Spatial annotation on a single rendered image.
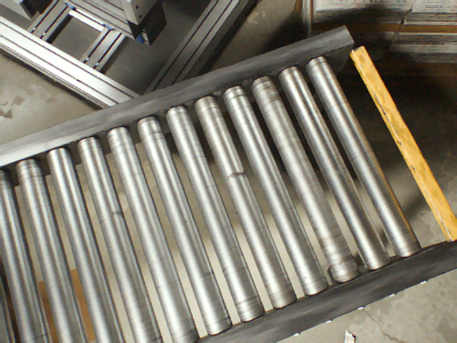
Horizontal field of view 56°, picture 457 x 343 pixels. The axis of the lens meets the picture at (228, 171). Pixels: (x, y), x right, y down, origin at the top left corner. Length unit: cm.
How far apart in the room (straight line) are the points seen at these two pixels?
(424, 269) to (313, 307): 22
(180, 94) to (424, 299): 120
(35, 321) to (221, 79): 59
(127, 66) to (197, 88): 78
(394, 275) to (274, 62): 49
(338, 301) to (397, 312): 89
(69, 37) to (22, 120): 41
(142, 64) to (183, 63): 16
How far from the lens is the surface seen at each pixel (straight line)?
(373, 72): 97
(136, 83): 164
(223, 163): 87
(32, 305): 91
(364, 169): 90
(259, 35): 196
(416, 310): 175
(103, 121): 94
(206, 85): 93
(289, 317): 83
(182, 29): 173
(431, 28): 162
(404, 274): 88
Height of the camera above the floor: 162
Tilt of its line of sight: 73 degrees down
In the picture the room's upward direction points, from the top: 3 degrees counter-clockwise
